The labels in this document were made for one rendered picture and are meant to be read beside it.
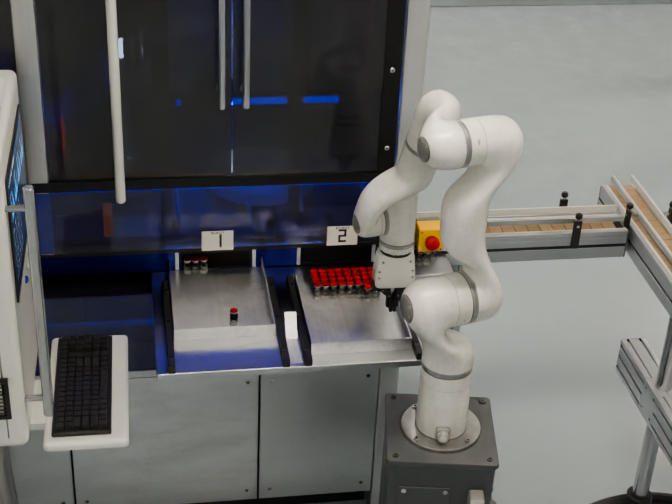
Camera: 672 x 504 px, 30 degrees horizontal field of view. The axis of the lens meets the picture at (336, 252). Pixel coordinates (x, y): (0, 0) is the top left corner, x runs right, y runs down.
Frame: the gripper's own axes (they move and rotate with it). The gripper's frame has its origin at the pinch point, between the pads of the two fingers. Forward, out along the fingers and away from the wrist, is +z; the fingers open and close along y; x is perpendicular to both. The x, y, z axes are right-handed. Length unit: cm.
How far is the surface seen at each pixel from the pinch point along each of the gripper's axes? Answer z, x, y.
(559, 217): 6, -50, -60
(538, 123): 103, -318, -147
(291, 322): 11.7, -10.5, 23.6
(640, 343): 48, -43, -90
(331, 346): 13.1, -0.8, 14.5
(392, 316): 15.1, -15.9, -4.3
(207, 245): 3, -36, 43
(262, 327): 12.5, -10.1, 31.1
